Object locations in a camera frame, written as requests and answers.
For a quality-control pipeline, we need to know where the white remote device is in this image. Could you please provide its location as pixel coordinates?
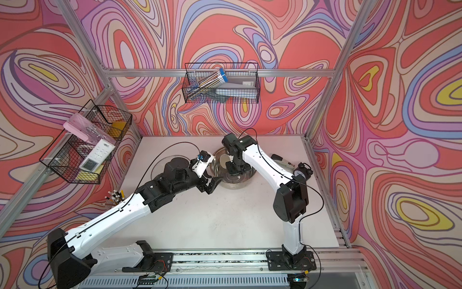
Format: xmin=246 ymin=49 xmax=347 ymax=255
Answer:
xmin=79 ymin=138 xmax=115 ymax=173

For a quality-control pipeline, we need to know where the left wire basket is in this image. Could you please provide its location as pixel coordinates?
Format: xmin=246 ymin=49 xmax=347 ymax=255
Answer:
xmin=39 ymin=100 xmax=132 ymax=184

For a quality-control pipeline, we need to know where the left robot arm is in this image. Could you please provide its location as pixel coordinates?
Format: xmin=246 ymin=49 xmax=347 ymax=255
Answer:
xmin=47 ymin=157 xmax=223 ymax=289

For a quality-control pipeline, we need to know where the black alarm clock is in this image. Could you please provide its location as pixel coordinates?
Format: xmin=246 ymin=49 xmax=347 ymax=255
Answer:
xmin=293 ymin=163 xmax=313 ymax=181

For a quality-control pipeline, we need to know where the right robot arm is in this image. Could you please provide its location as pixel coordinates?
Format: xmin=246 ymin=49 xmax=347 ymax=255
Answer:
xmin=222 ymin=133 xmax=309 ymax=269

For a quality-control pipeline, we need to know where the wire basket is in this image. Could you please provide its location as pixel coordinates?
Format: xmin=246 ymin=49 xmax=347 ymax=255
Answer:
xmin=39 ymin=100 xmax=132 ymax=184
xmin=182 ymin=61 xmax=261 ymax=104

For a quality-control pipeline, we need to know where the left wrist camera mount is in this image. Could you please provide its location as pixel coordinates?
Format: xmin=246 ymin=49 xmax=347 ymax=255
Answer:
xmin=191 ymin=151 xmax=215 ymax=178

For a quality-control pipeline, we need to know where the pen pack blue cap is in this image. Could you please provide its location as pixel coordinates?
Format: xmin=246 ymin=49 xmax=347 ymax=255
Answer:
xmin=185 ymin=68 xmax=228 ymax=100

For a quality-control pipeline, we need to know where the black white stapler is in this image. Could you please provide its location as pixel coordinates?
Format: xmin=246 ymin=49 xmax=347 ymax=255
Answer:
xmin=271 ymin=154 xmax=295 ymax=171

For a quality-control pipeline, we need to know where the grey white box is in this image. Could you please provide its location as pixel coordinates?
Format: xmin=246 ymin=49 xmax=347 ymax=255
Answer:
xmin=215 ymin=83 xmax=258 ymax=99

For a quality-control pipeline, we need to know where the glass cup with pens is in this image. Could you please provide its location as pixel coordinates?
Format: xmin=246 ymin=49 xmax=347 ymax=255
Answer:
xmin=105 ymin=190 xmax=125 ymax=206

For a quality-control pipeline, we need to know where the cream plastic ladle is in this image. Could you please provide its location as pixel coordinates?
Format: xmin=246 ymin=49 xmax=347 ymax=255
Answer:
xmin=219 ymin=154 xmax=233 ymax=170

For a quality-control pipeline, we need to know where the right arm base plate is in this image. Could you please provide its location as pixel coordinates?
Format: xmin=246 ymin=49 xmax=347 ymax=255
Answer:
xmin=265 ymin=250 xmax=317 ymax=272

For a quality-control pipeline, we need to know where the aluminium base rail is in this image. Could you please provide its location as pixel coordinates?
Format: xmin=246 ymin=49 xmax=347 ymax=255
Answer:
xmin=78 ymin=247 xmax=377 ymax=289

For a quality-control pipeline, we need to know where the yellow sponge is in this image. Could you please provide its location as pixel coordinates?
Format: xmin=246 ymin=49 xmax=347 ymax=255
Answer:
xmin=75 ymin=170 xmax=99 ymax=183

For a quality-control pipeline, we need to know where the stainless steel pot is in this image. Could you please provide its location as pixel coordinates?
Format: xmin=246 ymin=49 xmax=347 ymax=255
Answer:
xmin=208 ymin=148 xmax=256 ymax=190

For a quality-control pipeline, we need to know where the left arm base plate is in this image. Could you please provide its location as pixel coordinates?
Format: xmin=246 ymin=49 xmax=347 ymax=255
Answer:
xmin=122 ymin=240 xmax=174 ymax=274

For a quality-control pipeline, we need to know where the back wire basket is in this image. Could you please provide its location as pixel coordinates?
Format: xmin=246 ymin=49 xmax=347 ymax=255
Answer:
xmin=182 ymin=61 xmax=261 ymax=104

